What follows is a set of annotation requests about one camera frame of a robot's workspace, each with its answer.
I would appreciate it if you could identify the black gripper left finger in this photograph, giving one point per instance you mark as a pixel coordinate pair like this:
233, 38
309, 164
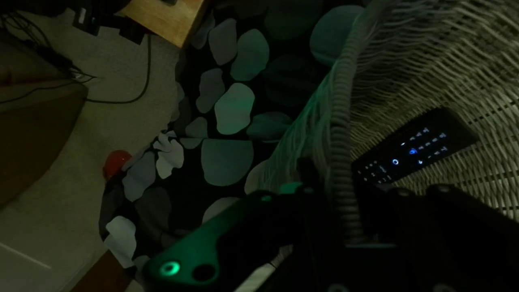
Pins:
227, 244

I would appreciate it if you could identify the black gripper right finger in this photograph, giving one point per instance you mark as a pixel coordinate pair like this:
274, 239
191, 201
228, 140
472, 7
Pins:
463, 249

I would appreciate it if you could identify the woven wicker basket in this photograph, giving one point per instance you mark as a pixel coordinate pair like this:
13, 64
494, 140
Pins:
431, 59

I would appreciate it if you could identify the black remote control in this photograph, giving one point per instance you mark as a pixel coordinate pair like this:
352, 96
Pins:
415, 146

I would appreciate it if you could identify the red round object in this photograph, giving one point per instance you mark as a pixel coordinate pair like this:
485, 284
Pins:
115, 163

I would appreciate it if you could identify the dark brown bag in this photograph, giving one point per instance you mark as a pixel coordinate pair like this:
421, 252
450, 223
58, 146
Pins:
32, 124

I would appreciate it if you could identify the light wooden plank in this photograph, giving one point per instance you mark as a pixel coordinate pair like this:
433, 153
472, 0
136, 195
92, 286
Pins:
162, 18

